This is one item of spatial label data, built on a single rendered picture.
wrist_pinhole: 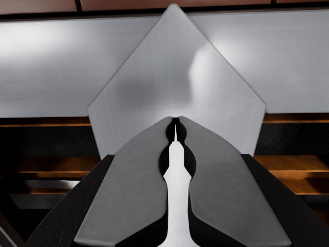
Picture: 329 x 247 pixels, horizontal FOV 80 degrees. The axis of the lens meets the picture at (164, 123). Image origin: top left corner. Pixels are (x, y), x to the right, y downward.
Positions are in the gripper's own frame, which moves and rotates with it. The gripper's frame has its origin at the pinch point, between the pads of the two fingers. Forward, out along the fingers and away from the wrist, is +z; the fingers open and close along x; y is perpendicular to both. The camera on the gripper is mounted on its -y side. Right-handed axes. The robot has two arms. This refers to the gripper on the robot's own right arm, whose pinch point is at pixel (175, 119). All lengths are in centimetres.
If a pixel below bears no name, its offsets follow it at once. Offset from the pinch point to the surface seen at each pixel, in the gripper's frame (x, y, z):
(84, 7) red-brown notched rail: -8.4, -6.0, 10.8
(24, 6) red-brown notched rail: -14.1, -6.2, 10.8
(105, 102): -6.9, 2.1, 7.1
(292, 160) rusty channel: 27.0, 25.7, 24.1
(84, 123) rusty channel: -17.1, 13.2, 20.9
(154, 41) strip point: -1.6, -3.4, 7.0
